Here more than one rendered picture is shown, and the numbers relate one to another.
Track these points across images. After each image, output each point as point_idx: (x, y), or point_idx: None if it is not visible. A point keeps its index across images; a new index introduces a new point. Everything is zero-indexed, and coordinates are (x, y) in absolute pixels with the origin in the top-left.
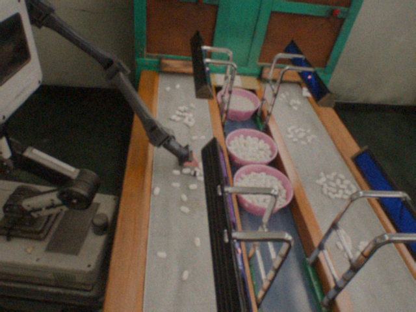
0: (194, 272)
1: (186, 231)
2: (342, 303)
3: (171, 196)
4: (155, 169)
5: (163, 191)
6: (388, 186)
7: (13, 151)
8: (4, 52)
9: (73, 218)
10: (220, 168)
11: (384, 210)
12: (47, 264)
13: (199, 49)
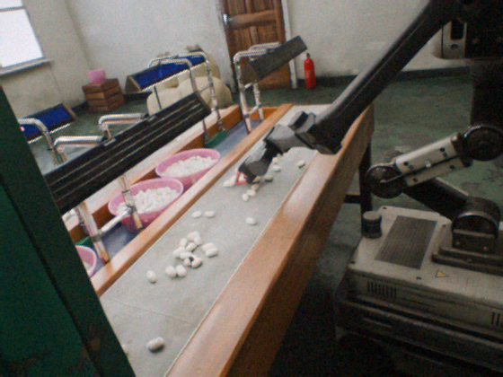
0: None
1: None
2: (215, 120)
3: (286, 164)
4: (291, 185)
5: (293, 168)
6: (157, 69)
7: (469, 121)
8: None
9: (410, 246)
10: (261, 55)
11: (172, 74)
12: (429, 212)
13: (113, 139)
